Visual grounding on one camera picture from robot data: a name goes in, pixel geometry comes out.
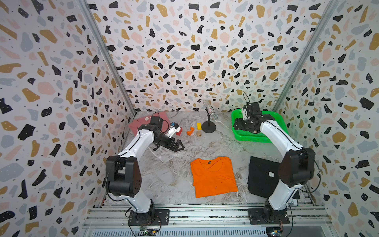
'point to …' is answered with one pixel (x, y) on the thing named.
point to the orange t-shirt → (212, 177)
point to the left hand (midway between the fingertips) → (178, 145)
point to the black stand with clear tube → (209, 127)
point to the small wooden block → (199, 134)
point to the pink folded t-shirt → (135, 124)
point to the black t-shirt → (263, 178)
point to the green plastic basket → (242, 135)
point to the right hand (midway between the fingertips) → (239, 124)
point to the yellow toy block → (199, 126)
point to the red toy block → (178, 133)
